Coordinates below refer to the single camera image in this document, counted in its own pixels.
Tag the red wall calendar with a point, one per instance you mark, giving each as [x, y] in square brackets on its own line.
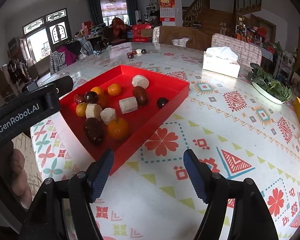
[167, 10]

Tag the bare left hand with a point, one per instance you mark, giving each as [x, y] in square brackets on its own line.
[15, 192]

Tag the small dark fruits cluster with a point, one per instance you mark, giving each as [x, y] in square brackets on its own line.
[137, 52]

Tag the dark red jujube date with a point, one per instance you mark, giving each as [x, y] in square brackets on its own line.
[140, 94]
[93, 131]

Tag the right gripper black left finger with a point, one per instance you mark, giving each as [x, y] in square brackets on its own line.
[45, 218]

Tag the red gift box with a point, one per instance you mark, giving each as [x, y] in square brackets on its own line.
[142, 32]

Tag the white tissue box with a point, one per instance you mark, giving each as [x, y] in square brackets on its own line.
[221, 60]

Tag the plate of green vegetables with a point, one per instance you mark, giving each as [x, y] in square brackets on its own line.
[269, 87]

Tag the white patterned chair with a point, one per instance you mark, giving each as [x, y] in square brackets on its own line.
[246, 52]

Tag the orange mandarin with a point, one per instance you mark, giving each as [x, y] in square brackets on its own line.
[98, 90]
[118, 129]
[81, 108]
[114, 89]

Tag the dark round fruit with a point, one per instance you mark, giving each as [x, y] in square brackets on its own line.
[161, 102]
[91, 97]

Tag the brown covered chair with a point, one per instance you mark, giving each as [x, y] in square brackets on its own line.
[194, 39]

